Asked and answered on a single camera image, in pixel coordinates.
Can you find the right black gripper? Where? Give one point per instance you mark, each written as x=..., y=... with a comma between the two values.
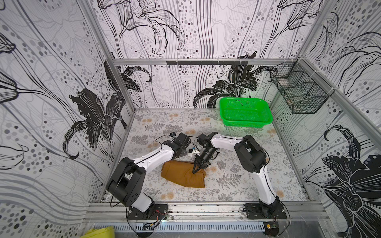
x=204, y=157

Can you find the brown long pants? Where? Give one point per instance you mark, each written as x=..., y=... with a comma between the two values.
x=180, y=173

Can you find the green plastic basket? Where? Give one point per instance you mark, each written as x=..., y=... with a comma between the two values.
x=245, y=112

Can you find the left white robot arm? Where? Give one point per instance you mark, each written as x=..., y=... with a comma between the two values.
x=126, y=182

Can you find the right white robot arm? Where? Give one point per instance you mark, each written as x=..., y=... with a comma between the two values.
x=254, y=159

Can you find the yellow object at bottom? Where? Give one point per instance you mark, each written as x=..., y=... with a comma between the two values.
x=108, y=232

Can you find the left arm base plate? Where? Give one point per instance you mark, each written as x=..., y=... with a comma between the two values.
x=154, y=212

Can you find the slotted cable duct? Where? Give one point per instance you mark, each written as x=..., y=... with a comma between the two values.
x=172, y=227

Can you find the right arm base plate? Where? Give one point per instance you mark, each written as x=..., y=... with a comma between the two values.
x=259, y=211

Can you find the aluminium front rail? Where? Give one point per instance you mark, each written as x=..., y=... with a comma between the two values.
x=211, y=211

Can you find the black wire basket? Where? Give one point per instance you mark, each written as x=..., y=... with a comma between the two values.
x=299, y=87

